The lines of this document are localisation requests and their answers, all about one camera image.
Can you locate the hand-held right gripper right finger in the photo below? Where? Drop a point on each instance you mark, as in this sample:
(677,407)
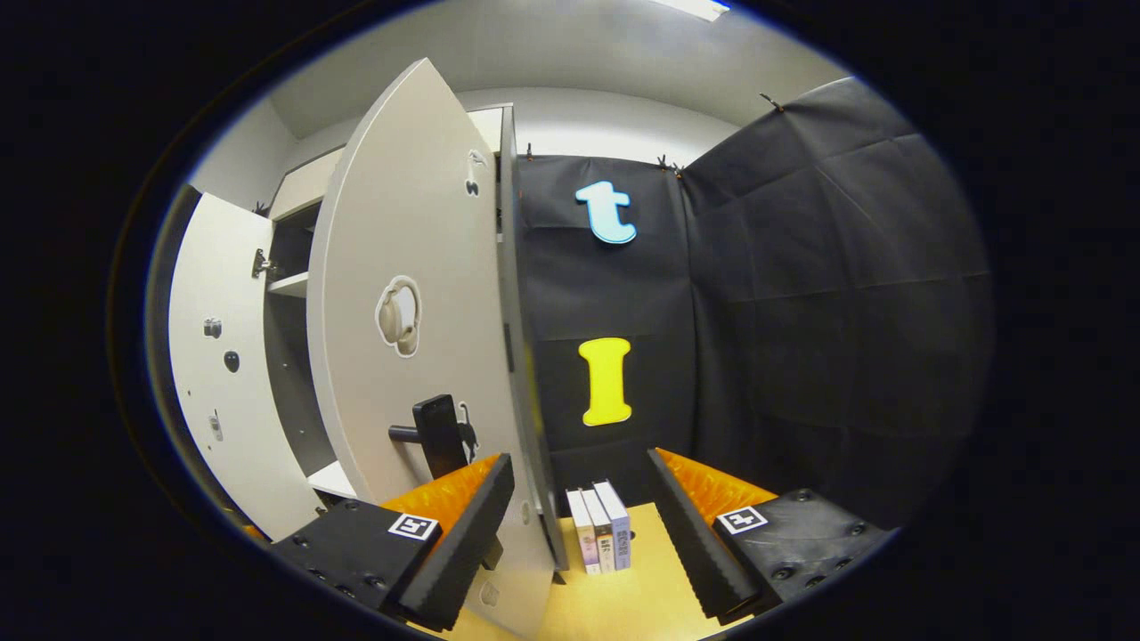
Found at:
(704,552)

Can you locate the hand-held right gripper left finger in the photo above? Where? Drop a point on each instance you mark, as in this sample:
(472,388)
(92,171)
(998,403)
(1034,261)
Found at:
(463,552)

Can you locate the white shoe cabinet door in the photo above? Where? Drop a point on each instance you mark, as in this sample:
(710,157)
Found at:
(232,427)
(427,223)

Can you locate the white cabinet shelf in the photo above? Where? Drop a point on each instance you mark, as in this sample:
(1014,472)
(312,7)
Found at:
(289,284)
(334,481)

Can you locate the metal door hinge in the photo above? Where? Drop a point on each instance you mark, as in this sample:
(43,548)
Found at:
(260,263)

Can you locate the lavender book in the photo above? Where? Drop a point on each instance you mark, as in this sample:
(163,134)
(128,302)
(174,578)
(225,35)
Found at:
(619,525)

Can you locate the white pink book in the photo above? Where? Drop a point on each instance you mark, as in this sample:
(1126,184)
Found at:
(583,534)

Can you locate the black backdrop cloth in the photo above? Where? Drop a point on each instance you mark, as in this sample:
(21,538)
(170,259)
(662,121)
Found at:
(802,312)

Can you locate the ceiling light panel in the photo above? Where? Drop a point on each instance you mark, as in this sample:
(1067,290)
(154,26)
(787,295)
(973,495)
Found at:
(695,7)

